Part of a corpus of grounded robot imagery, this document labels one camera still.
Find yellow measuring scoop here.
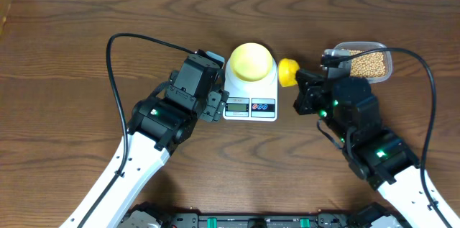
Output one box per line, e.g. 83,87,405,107
278,58,300,87

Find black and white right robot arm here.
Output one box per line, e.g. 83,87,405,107
294,70,459,227

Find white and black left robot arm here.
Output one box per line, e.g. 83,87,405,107
63,70,228,227

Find white digital kitchen scale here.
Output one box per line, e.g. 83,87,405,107
223,56,278,122

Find yellow bowl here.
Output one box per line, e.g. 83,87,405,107
229,42,273,82

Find soybeans in container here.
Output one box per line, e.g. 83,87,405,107
350,52,386,78

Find clear plastic container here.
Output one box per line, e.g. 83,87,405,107
334,42,393,83

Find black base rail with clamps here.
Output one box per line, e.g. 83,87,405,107
160,213,352,228

